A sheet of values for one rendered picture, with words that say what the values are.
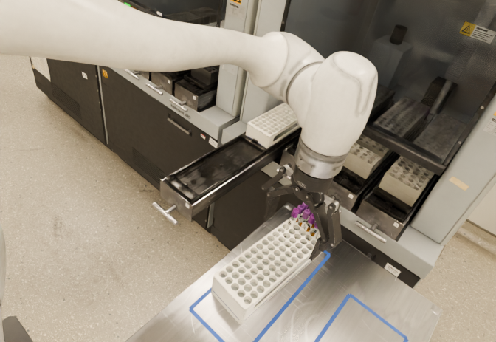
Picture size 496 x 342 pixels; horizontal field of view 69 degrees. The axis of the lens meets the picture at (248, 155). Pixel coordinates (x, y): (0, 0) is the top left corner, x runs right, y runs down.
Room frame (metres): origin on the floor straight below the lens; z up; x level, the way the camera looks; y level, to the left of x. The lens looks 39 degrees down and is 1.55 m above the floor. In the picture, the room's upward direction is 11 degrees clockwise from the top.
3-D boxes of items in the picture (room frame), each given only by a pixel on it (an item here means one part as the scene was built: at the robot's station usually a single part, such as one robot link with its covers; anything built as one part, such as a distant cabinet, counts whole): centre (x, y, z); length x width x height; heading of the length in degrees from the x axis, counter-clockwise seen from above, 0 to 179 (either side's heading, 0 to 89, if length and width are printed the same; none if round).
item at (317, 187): (0.53, -0.13, 1.08); 0.08 x 0.07 x 0.09; 51
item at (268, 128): (1.11, -0.10, 0.83); 0.30 x 0.10 x 0.06; 147
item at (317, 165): (0.53, -0.13, 1.16); 0.09 x 0.09 x 0.06
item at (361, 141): (1.01, -0.39, 0.85); 0.12 x 0.02 x 0.06; 56
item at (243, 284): (0.50, -0.11, 0.85); 0.30 x 0.10 x 0.06; 141
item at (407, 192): (0.85, -0.47, 0.85); 0.12 x 0.02 x 0.06; 56
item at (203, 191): (0.96, 0.00, 0.78); 0.73 x 0.14 x 0.09; 147
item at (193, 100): (1.52, 0.12, 0.78); 0.73 x 0.14 x 0.09; 147
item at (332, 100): (0.54, -0.12, 1.26); 0.13 x 0.11 x 0.16; 31
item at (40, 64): (1.98, 1.42, 0.43); 0.27 x 0.02 x 0.36; 57
